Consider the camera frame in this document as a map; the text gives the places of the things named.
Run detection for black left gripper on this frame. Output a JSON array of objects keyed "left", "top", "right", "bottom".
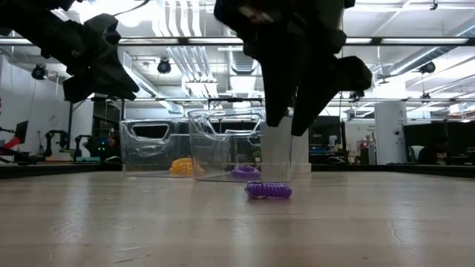
[{"left": 62, "top": 13, "right": 140, "bottom": 104}]

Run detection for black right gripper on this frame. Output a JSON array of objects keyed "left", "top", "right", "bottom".
[{"left": 243, "top": 29, "right": 374, "bottom": 137}]

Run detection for white hexagonal plant pot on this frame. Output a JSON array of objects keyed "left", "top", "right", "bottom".
[{"left": 259, "top": 116, "right": 312, "bottom": 175}]

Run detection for person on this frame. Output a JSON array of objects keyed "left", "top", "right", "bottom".
[
  {"left": 419, "top": 139, "right": 452, "bottom": 165},
  {"left": 105, "top": 131, "right": 122, "bottom": 156}
]

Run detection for clear plastic bin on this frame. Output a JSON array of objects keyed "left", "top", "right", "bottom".
[
  {"left": 117, "top": 118, "right": 194, "bottom": 178},
  {"left": 187, "top": 106, "right": 296, "bottom": 183}
]

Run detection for black overhead beam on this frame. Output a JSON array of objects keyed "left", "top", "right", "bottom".
[{"left": 0, "top": 36, "right": 475, "bottom": 47}]

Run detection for white pillar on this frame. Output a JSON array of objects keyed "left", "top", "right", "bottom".
[{"left": 373, "top": 102, "right": 408, "bottom": 165}]

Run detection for black monitor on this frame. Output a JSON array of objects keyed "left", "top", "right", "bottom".
[{"left": 13, "top": 120, "right": 29, "bottom": 144}]

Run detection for red object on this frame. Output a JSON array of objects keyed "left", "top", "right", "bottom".
[{"left": 0, "top": 136, "right": 23, "bottom": 151}]

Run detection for silver ventilation duct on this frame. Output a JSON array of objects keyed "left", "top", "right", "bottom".
[{"left": 220, "top": 44, "right": 263, "bottom": 93}]

